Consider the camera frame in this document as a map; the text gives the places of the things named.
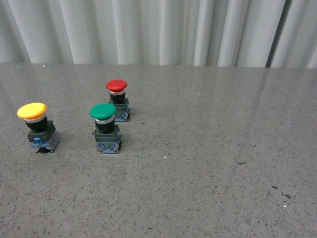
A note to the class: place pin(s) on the yellow mushroom push button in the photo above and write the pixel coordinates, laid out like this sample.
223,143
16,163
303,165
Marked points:
43,134

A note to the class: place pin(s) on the red mushroom push button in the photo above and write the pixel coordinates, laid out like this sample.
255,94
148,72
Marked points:
117,98

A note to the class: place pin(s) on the green mushroom push button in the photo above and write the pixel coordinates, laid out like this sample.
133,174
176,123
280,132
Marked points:
107,134

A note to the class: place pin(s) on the white corrugated curtain backdrop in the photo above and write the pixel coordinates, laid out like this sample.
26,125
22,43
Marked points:
243,33

